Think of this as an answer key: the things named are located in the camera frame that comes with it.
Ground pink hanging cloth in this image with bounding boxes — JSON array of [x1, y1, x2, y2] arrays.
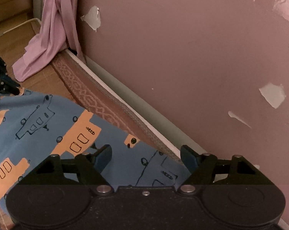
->
[[12, 0, 85, 82]]

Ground blue truck print pants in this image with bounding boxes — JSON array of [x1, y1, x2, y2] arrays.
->
[[0, 89, 192, 230]]

